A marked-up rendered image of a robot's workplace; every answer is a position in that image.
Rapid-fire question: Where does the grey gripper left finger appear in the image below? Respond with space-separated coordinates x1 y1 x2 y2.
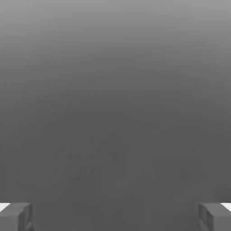
0 202 35 231

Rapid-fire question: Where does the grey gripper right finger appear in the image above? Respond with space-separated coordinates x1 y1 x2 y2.
197 202 231 231

